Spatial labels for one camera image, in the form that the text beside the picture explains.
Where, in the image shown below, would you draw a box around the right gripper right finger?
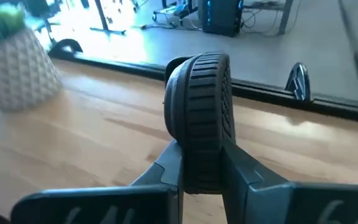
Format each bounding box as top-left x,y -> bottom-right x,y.
222,139 -> 358,224

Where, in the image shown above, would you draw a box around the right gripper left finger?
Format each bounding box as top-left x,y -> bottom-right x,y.
10,140 -> 185,224

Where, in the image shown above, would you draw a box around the dark grey ribbed slide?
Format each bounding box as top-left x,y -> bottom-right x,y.
163,52 -> 236,195

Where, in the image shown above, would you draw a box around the white triangle-patterned planter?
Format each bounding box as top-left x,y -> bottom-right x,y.
0,26 -> 63,113

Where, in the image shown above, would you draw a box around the black floor stand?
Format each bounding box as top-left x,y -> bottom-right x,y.
89,0 -> 127,35

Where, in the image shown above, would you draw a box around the grey table leg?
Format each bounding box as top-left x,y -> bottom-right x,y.
277,0 -> 295,35

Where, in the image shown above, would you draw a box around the black computer tower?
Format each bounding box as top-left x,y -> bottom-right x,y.
201,0 -> 244,38

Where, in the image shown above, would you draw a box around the small wheeled cart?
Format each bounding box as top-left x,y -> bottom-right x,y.
152,0 -> 198,22

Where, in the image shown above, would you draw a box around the black office chair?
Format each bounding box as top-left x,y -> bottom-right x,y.
22,0 -> 62,44

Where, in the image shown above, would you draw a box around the black table edge rail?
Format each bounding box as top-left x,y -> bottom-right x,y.
47,51 -> 358,125

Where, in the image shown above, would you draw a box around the metal frame post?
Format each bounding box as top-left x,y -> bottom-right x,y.
337,0 -> 358,106

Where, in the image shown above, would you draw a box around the loose black cables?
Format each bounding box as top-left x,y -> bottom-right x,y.
241,0 -> 301,37

